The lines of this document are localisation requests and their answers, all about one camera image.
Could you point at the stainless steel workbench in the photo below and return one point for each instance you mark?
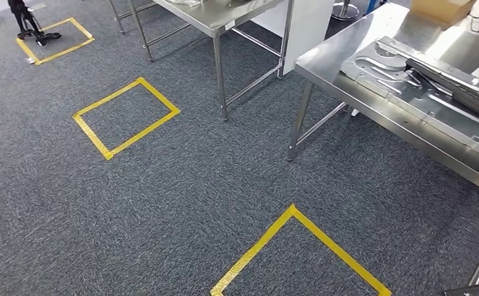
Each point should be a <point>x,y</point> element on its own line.
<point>325,61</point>

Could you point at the white support panel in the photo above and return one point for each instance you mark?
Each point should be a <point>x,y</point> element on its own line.
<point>355,112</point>

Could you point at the white panel board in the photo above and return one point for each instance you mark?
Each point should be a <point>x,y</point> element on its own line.
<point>308,32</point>

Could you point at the chrome stanchion base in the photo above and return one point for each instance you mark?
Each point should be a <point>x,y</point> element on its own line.
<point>345,11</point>

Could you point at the pressed sheet metal panel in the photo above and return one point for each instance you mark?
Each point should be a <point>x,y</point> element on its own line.
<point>427,106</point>

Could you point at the small white floor object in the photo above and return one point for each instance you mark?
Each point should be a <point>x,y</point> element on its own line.
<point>29,61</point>

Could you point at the brown cardboard box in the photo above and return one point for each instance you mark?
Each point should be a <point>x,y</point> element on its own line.
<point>439,8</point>

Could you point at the black tripod stand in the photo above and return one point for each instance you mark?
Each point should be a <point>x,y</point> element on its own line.
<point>22,12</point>

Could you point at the steel frame table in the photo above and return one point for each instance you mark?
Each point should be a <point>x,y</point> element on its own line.
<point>206,16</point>

